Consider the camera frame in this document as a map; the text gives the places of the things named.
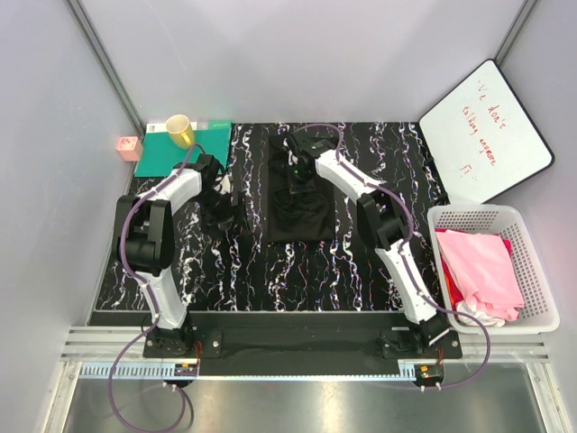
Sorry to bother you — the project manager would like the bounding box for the black t shirt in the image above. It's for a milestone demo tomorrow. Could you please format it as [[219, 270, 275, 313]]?
[[265, 134, 336, 244]]

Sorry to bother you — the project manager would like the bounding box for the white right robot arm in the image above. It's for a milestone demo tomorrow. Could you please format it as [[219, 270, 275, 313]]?
[[282, 129, 449, 353]]

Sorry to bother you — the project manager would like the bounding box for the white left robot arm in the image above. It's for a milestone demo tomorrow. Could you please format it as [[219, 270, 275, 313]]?
[[113, 153, 247, 356]]

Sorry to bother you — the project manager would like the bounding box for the green book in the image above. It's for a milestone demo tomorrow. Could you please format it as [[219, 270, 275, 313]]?
[[134, 121, 232, 178]]

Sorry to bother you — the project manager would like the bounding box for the yellow cup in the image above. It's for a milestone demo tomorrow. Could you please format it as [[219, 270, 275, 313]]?
[[165, 115, 195, 150]]

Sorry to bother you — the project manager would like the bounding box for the pink cube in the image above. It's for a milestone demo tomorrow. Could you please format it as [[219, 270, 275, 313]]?
[[116, 136, 142, 162]]

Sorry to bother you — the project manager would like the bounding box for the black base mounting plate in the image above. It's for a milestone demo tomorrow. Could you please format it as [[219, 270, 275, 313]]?
[[143, 312, 463, 378]]

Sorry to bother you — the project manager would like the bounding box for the whiteboard with red writing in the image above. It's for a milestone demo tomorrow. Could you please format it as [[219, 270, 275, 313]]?
[[419, 60, 554, 204]]

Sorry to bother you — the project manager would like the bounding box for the pink t shirt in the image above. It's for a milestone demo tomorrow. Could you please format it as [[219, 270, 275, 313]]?
[[436, 229, 527, 322]]

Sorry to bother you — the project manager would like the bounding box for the white t shirt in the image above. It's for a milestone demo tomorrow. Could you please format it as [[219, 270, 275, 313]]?
[[455, 300, 506, 327]]

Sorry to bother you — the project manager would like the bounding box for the white plastic laundry basket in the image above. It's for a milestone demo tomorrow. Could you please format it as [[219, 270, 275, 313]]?
[[427, 204, 560, 336]]

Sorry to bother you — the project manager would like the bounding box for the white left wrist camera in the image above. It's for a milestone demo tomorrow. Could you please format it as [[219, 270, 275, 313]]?
[[215, 175, 232, 195]]

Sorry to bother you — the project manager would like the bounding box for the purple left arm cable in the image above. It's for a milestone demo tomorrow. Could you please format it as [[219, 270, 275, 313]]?
[[107, 142, 206, 432]]

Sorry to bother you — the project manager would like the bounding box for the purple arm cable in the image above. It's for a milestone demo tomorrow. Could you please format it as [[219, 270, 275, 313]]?
[[107, 142, 206, 432], [288, 122, 495, 392]]

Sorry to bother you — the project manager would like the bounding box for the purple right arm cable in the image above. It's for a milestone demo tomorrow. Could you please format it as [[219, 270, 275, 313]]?
[[288, 122, 495, 392]]

